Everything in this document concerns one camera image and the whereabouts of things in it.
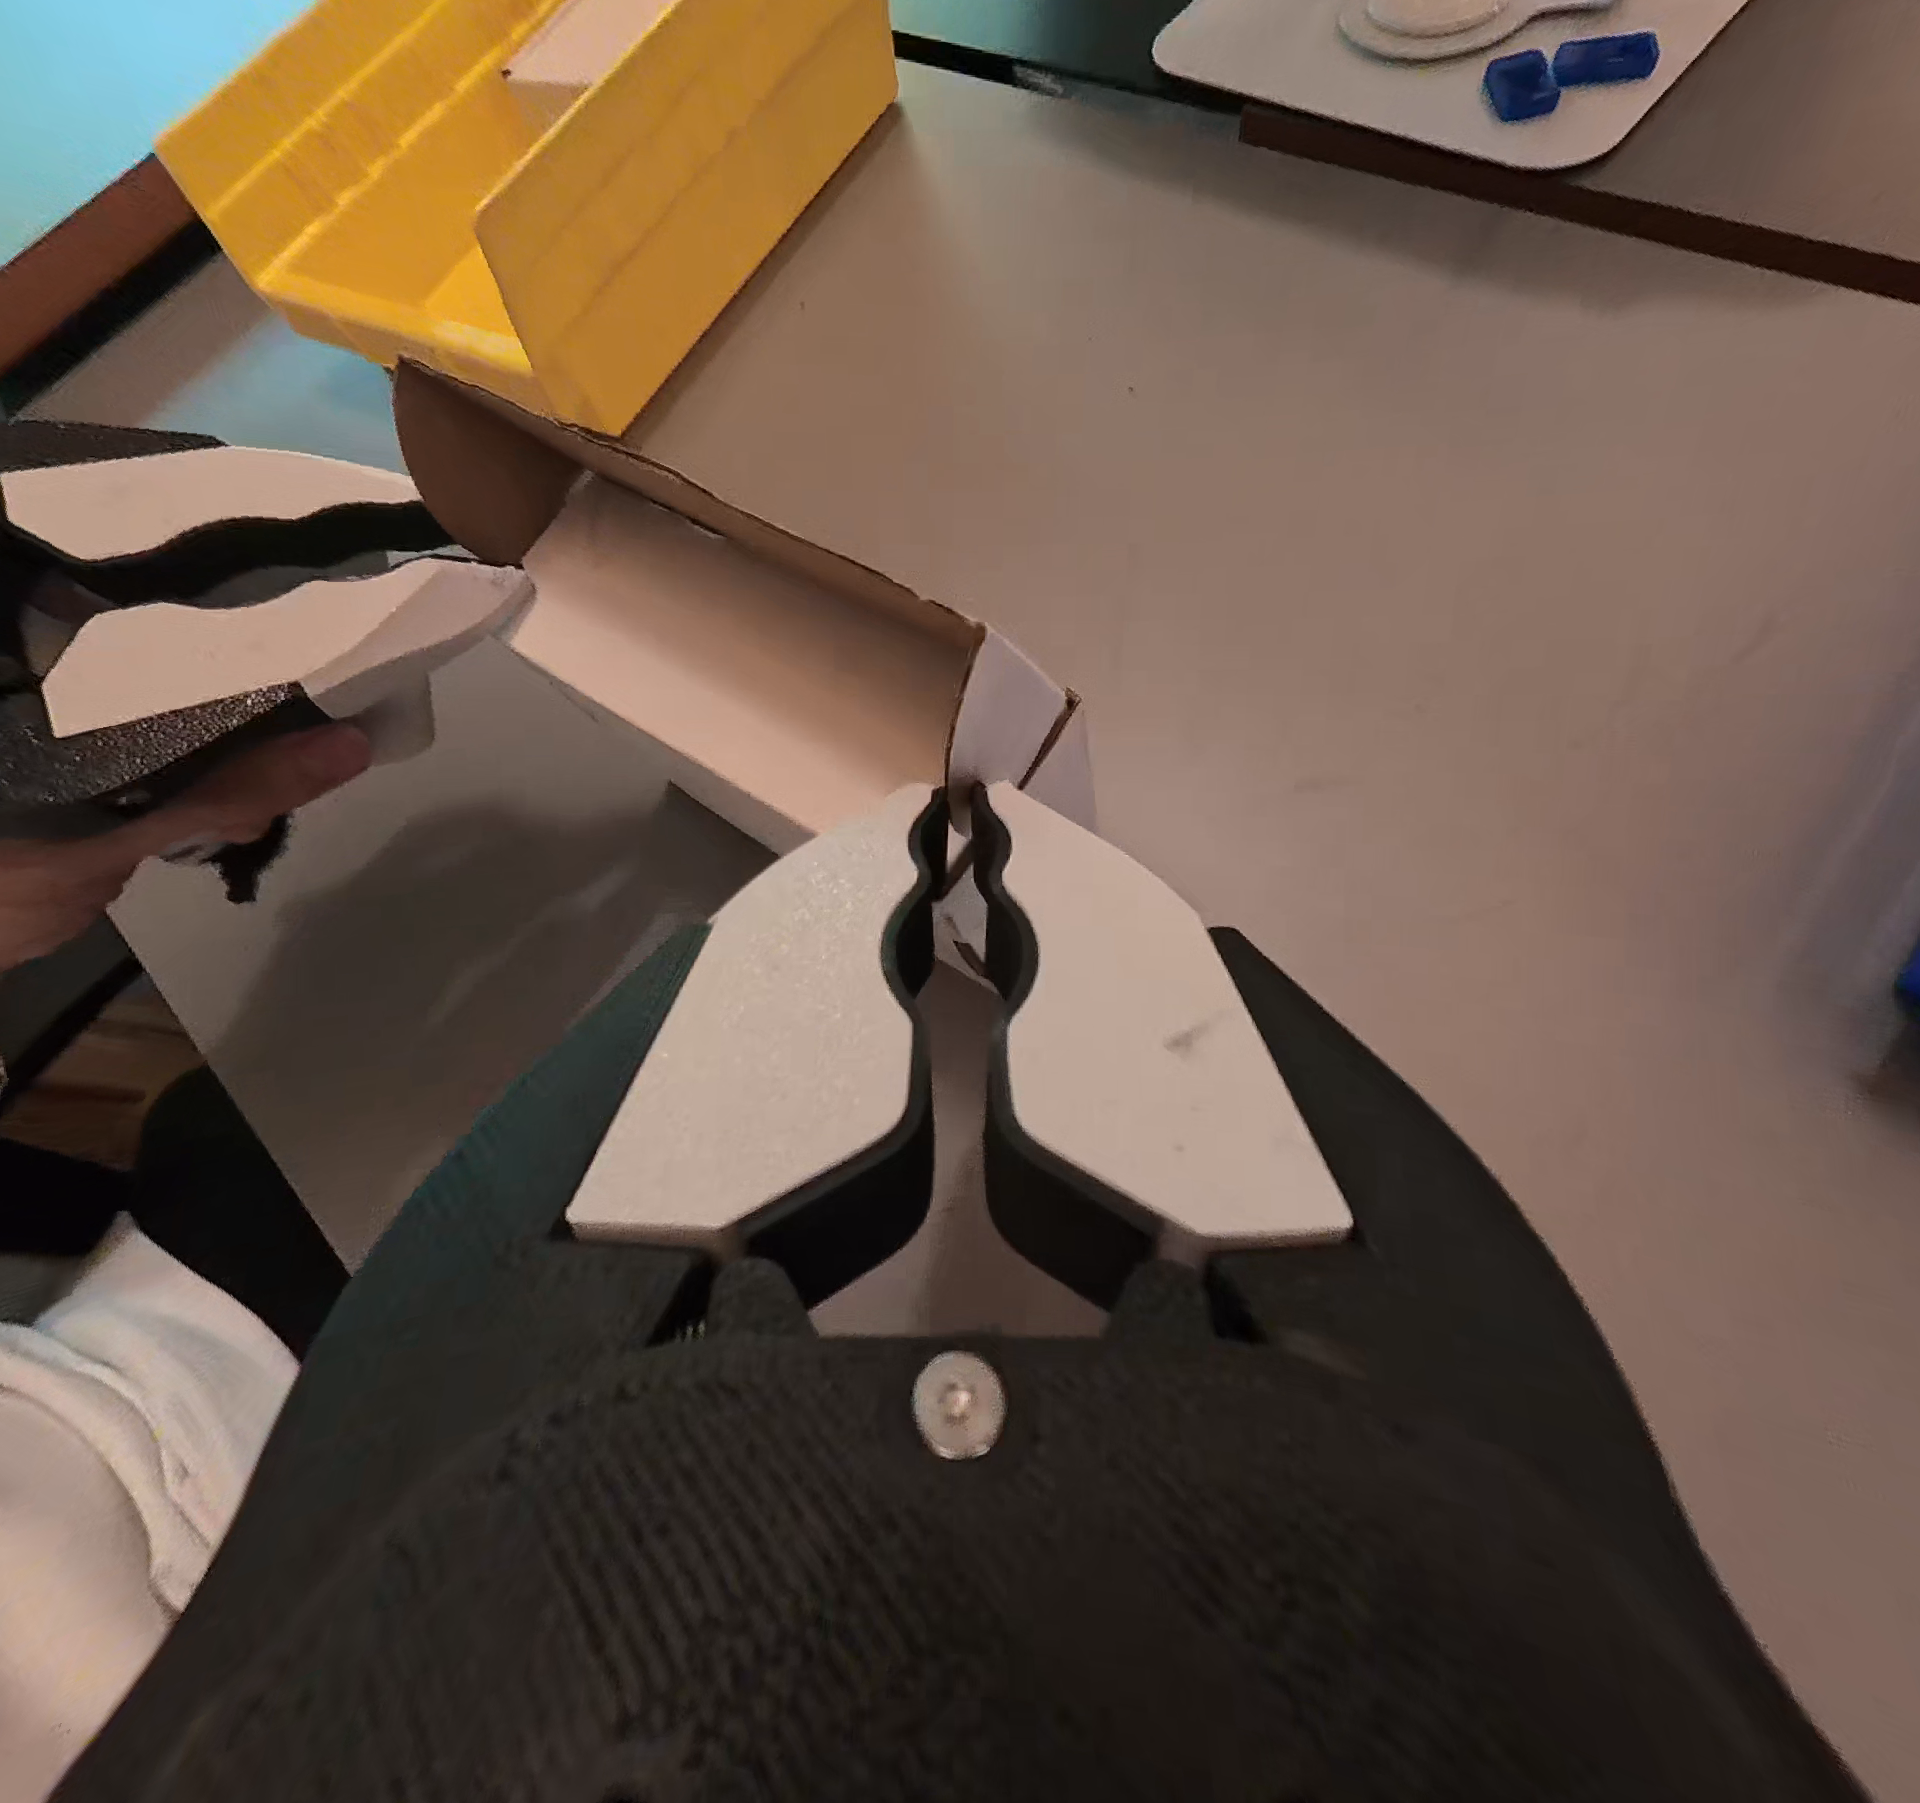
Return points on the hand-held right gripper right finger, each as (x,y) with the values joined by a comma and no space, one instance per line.
(1171,1084)

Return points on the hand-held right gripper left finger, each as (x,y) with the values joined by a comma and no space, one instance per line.
(751,1068)

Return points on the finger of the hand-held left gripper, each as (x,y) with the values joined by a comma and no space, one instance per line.
(270,650)
(178,499)

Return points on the white cardboard mailer box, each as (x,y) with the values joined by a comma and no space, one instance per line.
(600,25)
(719,663)

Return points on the yellow plastic bin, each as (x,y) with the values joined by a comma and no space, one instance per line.
(704,212)

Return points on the person's left hand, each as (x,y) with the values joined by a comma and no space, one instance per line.
(89,873)

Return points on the person's white shirt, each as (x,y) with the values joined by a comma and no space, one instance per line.
(104,1428)

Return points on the white round disc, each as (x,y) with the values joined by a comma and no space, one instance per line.
(1440,12)

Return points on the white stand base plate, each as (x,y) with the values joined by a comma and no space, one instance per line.
(1275,64)

